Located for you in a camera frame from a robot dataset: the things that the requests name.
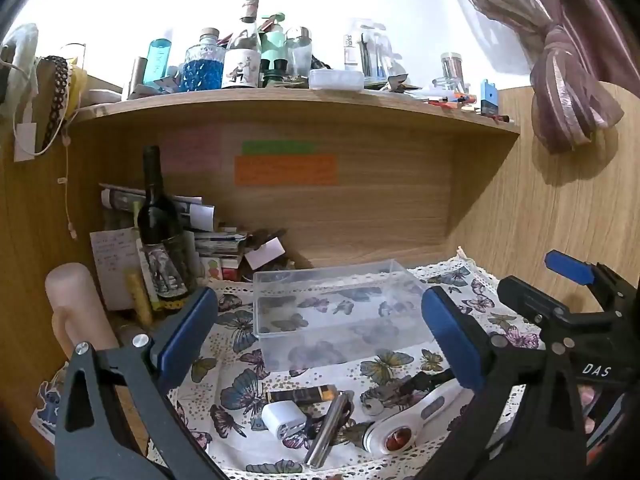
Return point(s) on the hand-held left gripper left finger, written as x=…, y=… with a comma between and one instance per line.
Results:
x=190, y=332

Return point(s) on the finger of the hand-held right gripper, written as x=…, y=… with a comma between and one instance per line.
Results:
x=567, y=265
x=530, y=300

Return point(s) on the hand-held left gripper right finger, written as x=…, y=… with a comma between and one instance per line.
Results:
x=452, y=340

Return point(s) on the white tool with red disc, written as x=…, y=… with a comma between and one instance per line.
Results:
x=435, y=405

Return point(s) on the clear plastic storage box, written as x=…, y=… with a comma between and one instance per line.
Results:
x=340, y=310

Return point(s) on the white usb charger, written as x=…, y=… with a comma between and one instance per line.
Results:
x=282, y=417

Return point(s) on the black and gold lighter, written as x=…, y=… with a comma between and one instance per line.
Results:
x=300, y=395

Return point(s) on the silver metal tube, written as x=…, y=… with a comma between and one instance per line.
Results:
x=327, y=430

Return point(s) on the yellow tube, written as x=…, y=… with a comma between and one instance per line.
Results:
x=139, y=300

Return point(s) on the stack of booklets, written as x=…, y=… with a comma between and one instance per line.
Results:
x=217, y=245

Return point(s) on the white handwritten note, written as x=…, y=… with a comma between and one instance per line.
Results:
x=112, y=265

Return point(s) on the dark wine bottle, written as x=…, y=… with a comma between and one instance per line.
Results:
x=160, y=230

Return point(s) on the white paper tag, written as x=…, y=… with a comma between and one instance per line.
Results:
x=264, y=254

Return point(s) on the butterfly print tablecloth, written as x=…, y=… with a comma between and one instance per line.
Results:
x=350, y=377

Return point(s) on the pink cylindrical cup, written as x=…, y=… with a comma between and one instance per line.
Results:
x=75, y=305

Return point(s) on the rolled printed papers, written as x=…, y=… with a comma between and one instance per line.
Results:
x=190, y=210

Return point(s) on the blue cartoon sticker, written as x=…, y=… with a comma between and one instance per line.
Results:
x=50, y=405

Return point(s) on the mauve curtain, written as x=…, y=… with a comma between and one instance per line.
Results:
x=565, y=85

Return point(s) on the pink sticky note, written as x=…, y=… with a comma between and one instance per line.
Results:
x=191, y=150

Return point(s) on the orange sticky note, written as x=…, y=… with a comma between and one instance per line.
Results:
x=285, y=170

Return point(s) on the green sticky note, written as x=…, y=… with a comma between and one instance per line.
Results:
x=279, y=148

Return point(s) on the small glass jar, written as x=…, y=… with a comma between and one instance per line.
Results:
x=452, y=67

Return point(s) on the wooden shelf board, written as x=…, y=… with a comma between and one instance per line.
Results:
x=300, y=110

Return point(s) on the brown cardboard tube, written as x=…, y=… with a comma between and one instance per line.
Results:
x=137, y=77

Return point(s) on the glass bottle with blue beads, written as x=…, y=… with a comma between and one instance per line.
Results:
x=202, y=67

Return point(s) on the blue plastic bottle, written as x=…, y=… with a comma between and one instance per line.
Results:
x=159, y=62

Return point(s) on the black lace ribbon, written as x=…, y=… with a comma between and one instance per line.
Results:
x=56, y=95

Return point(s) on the dark green binoculars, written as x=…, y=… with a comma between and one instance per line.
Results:
x=275, y=71

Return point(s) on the clear bottle with cartoon label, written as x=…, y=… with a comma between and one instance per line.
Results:
x=242, y=60

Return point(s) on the clear lidded plastic container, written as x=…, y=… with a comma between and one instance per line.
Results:
x=336, y=80

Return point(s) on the clear tool package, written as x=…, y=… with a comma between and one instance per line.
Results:
x=367, y=52

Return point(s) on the mint green pump bottle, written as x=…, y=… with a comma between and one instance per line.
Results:
x=272, y=45

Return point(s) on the glass jar with silver cap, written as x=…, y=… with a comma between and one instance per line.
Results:
x=299, y=52

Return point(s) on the white cloth item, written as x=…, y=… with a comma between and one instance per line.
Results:
x=22, y=55

